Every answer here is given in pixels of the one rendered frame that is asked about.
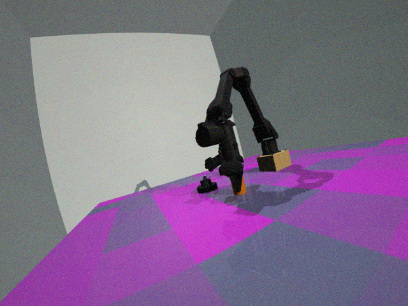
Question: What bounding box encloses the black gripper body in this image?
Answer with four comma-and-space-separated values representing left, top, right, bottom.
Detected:
218, 140, 244, 176

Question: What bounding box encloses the orange knob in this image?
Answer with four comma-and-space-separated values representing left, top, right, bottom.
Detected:
231, 176, 246, 195

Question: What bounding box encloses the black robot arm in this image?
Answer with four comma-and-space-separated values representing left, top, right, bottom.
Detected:
195, 67, 281, 172

